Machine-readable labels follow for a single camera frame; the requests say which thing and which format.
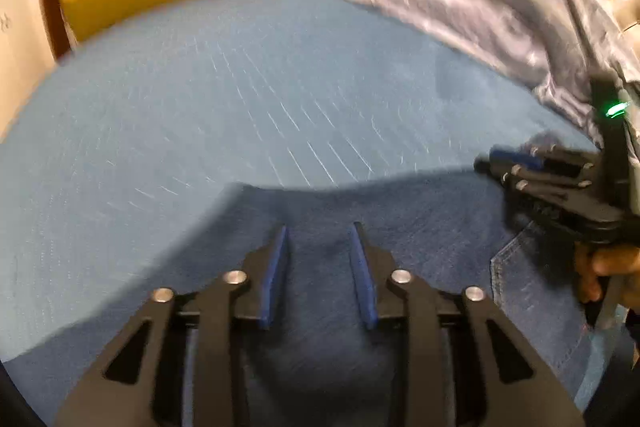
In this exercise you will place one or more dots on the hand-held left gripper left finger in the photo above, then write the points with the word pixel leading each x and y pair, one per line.
pixel 275 277

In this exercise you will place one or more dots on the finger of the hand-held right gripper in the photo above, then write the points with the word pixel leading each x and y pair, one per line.
pixel 525 181
pixel 520 156

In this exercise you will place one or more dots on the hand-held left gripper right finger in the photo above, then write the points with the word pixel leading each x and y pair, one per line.
pixel 362 277

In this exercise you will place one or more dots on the blue denim pants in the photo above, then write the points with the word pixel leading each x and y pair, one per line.
pixel 320 217

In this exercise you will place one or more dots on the person's right hand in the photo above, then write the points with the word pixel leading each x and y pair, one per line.
pixel 602 264

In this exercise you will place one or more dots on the blue bed sheet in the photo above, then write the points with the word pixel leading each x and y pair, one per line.
pixel 240 92

